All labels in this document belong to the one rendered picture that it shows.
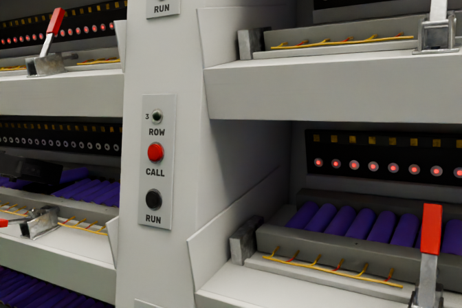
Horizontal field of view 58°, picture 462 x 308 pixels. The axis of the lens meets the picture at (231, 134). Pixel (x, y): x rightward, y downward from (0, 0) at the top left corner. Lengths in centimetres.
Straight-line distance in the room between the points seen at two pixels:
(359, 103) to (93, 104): 28
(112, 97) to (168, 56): 9
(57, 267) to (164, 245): 17
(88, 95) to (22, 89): 12
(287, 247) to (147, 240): 13
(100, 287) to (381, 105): 33
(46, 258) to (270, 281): 27
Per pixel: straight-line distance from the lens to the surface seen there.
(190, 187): 37
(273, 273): 39
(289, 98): 33
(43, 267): 55
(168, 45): 39
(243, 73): 34
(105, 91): 45
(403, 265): 38
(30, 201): 63
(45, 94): 53
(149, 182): 39
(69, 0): 86
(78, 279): 50
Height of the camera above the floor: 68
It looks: level
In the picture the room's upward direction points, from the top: 2 degrees clockwise
